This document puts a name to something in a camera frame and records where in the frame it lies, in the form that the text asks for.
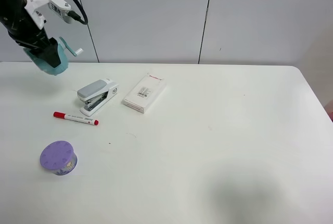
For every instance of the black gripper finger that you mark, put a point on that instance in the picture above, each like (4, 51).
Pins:
(47, 56)

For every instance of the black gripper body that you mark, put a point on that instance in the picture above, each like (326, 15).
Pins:
(21, 27)

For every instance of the teal crank pencil sharpener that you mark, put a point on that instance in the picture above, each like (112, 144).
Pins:
(62, 46)

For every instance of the white and grey stapler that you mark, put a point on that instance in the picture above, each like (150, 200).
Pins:
(96, 94)

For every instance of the red and white marker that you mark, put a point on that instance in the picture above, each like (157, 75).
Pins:
(80, 119)

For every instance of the white rectangular box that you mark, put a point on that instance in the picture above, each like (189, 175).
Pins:
(144, 93)

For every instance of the purple lidded round container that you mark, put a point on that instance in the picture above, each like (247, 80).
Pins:
(59, 158)

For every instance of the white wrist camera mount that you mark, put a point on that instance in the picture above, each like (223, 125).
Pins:
(59, 7)

